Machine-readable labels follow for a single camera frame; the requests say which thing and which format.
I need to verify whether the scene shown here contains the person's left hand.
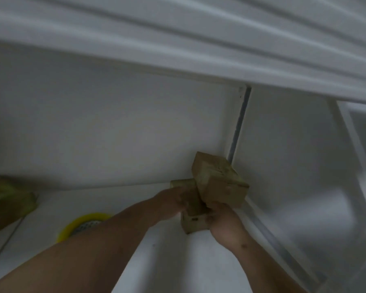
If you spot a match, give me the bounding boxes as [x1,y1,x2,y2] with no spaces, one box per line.
[154,186,202,225]

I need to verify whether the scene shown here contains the person's right hand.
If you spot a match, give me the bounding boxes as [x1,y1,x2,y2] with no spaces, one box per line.
[206,202,248,251]

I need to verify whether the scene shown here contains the small brown cardboard box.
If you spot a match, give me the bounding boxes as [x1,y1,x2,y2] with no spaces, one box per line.
[170,179,213,235]

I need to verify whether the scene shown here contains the large brown cardboard box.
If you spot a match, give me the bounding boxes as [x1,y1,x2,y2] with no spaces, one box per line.
[191,151,250,209]

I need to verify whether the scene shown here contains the person's right forearm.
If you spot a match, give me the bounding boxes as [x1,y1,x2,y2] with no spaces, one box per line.
[229,236,309,293]

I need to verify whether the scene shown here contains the person's left forearm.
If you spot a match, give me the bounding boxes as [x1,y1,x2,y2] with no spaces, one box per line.
[0,195,161,293]

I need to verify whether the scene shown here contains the yellow tape roll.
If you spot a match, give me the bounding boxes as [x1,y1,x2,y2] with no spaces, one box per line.
[56,212,113,243]

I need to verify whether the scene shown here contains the white upper shelf board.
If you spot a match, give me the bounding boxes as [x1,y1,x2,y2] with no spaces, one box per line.
[0,0,366,106]

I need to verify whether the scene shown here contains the cardboard box with yellow tape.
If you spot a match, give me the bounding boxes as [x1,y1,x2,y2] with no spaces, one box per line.
[0,175,39,239]

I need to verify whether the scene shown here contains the grey metal shelf rail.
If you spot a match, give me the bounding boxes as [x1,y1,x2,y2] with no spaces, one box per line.
[243,198,327,285]
[227,85,252,164]

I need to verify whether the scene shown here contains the white shelf frame post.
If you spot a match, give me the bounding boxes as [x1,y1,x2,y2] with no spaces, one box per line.
[326,98,366,214]

